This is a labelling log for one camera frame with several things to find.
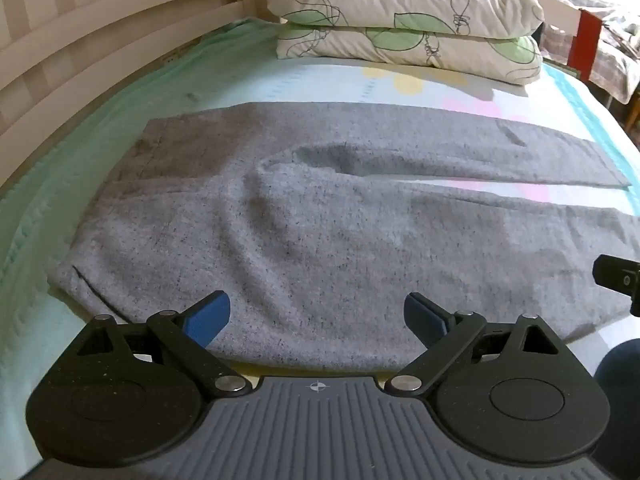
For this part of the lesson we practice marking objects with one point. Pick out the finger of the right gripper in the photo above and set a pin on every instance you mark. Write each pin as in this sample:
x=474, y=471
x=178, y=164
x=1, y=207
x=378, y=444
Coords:
x=620, y=275

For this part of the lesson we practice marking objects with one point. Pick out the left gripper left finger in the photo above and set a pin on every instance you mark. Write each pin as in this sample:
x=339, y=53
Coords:
x=122, y=393

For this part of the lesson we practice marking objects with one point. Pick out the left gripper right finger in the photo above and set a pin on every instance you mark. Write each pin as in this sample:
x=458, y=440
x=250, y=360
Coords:
x=513, y=391

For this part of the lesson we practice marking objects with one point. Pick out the grey speckled pants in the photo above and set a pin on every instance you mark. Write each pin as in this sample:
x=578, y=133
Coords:
x=317, y=219

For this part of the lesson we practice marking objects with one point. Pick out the floral bed blanket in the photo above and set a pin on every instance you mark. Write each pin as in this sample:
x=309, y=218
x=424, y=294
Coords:
x=235, y=65

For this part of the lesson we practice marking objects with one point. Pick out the plaid blanket beside bed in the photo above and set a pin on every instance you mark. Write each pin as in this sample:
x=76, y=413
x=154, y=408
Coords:
x=616, y=65

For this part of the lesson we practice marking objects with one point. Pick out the lower leaf print pillow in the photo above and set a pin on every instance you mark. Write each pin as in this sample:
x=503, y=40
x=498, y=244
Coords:
x=514, y=61

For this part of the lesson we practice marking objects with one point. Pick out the red bed post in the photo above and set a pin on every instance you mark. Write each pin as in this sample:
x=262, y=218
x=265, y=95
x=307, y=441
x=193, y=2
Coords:
x=585, y=43

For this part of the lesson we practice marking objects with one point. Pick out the wooden bed side rail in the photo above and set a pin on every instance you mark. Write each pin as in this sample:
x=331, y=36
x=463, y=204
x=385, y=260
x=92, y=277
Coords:
x=58, y=56

